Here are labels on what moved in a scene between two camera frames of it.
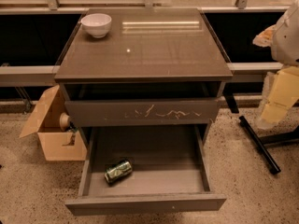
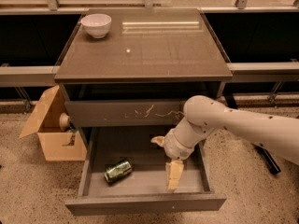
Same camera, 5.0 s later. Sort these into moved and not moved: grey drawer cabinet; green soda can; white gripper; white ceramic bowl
Moved: white gripper
Not moved: grey drawer cabinet; green soda can; white ceramic bowl
